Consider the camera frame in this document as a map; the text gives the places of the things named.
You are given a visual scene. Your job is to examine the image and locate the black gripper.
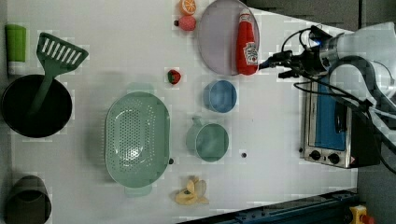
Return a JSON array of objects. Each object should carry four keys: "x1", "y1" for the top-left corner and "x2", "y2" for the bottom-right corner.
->
[{"x1": 259, "y1": 25, "x2": 332, "y2": 78}]

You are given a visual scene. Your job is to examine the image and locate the red plush ketchup bottle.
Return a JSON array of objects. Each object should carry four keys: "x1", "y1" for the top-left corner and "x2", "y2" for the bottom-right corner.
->
[{"x1": 235, "y1": 8, "x2": 258, "y2": 76}]

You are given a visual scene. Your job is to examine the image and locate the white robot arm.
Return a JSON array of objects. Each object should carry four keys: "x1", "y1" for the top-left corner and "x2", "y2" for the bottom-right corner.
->
[{"x1": 259, "y1": 22, "x2": 395, "y2": 147}]

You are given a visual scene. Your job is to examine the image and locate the grey round plate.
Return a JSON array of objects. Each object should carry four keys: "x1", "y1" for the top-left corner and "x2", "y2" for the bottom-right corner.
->
[{"x1": 197, "y1": 0, "x2": 260, "y2": 76}]

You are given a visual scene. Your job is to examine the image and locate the blue small bowl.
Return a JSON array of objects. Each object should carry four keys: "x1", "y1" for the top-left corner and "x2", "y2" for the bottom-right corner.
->
[{"x1": 203, "y1": 80, "x2": 237, "y2": 113}]

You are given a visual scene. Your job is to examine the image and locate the silver toaster oven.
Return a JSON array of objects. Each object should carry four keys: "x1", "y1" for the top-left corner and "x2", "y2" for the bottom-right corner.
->
[{"x1": 301, "y1": 82, "x2": 380, "y2": 169}]

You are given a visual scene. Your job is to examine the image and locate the green mug cup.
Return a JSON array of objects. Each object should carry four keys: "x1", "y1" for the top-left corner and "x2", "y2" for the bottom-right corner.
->
[{"x1": 186, "y1": 116, "x2": 230, "y2": 162}]

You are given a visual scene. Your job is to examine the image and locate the pink plush strawberry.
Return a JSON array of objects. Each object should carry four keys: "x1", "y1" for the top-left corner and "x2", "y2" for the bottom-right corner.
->
[{"x1": 174, "y1": 16, "x2": 196, "y2": 32}]

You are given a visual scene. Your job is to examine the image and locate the small red strawberry toy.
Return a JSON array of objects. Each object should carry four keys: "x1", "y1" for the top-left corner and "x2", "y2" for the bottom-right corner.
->
[{"x1": 167, "y1": 69, "x2": 181, "y2": 85}]

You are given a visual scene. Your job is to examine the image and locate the orange slice toy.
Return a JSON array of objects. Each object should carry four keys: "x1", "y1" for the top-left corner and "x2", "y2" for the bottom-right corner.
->
[{"x1": 179, "y1": 0, "x2": 196, "y2": 16}]

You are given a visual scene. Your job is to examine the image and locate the plush peeled banana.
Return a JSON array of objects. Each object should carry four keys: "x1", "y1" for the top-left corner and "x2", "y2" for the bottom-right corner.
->
[{"x1": 175, "y1": 177, "x2": 209, "y2": 205}]

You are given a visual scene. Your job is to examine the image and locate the green colander basket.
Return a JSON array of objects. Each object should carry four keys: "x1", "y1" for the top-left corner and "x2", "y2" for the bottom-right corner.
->
[{"x1": 105, "y1": 83, "x2": 170, "y2": 197}]

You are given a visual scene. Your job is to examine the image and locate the yellow red emergency button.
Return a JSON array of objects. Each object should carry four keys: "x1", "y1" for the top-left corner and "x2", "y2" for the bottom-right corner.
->
[{"x1": 349, "y1": 205, "x2": 375, "y2": 224}]

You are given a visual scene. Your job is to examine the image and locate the green slotted spatula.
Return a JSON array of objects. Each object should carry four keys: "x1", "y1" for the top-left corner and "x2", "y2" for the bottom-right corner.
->
[{"x1": 28, "y1": 32, "x2": 89, "y2": 116}]

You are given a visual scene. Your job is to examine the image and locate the black pot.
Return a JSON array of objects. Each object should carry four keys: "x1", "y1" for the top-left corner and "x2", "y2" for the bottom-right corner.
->
[{"x1": 1, "y1": 75, "x2": 73, "y2": 138}]

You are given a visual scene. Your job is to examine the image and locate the green white bottle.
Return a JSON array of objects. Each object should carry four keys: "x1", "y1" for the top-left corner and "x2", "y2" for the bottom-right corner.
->
[{"x1": 5, "y1": 24, "x2": 26, "y2": 75}]

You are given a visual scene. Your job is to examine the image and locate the dark grey cup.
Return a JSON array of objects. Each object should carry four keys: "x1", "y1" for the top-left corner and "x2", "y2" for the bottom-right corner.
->
[{"x1": 5, "y1": 175, "x2": 51, "y2": 224}]

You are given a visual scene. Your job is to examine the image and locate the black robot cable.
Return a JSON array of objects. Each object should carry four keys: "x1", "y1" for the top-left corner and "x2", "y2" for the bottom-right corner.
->
[{"x1": 280, "y1": 26, "x2": 396, "y2": 175}]

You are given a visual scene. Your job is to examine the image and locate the blue metal frame rail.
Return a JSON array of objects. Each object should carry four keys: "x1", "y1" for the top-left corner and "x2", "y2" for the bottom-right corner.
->
[{"x1": 179, "y1": 190, "x2": 360, "y2": 224}]

